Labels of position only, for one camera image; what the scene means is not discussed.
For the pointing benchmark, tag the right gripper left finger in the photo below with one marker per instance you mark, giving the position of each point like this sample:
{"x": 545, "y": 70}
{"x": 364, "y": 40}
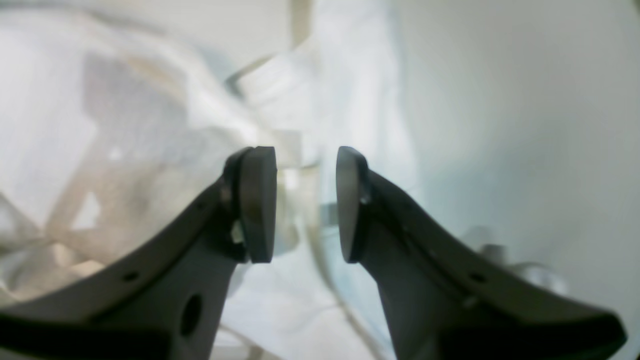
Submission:
{"x": 164, "y": 300}

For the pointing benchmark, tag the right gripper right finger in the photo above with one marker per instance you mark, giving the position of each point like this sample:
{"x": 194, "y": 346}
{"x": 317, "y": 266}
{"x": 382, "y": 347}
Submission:
{"x": 443, "y": 301}

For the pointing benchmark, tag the white printed t-shirt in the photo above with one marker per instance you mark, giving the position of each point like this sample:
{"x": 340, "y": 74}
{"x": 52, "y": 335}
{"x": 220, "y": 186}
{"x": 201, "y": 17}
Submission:
{"x": 111, "y": 126}

